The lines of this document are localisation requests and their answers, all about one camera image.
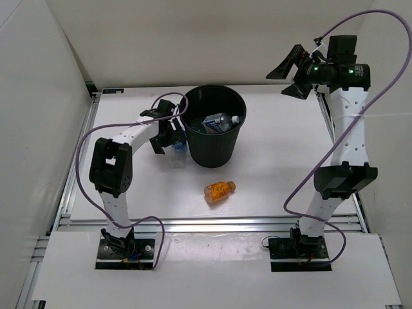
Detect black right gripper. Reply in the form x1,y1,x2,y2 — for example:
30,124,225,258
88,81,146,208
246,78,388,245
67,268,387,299
264,45,331,100

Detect clear bottle blue label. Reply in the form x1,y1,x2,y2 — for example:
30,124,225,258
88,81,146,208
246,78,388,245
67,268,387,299
169,138,187,169

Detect clear bottle white orange label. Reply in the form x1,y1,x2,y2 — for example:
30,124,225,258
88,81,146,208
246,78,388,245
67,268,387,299
202,113,240,134

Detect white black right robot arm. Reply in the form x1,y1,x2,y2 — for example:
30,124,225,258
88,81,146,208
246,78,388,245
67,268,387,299
267,35,378,258

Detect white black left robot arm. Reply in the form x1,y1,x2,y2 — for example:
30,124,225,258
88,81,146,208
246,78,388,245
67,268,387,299
89,99,186,258

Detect black ribbed plastic bin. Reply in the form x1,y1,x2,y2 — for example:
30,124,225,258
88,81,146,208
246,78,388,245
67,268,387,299
178,85,247,168

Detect orange juice bottle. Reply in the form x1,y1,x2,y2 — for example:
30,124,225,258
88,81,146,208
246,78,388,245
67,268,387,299
203,181,236,204

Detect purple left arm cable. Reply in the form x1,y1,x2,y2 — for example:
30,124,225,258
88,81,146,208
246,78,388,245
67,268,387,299
76,92,191,270

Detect white cable tie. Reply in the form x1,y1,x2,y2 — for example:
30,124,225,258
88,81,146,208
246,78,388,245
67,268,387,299
333,112,412,121

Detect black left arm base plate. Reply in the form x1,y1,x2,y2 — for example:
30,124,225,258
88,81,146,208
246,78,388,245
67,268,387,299
95,229,155,270

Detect aluminium table frame rail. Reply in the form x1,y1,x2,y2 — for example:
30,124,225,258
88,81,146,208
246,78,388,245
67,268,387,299
23,86,402,308

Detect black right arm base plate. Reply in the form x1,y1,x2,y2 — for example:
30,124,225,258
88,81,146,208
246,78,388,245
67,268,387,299
261,236,332,272

